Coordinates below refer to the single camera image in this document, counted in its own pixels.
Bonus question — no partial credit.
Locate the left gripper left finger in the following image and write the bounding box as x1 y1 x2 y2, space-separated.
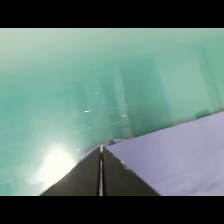
40 145 103 197

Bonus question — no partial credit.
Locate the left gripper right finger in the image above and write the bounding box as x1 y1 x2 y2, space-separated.
100 145 161 197

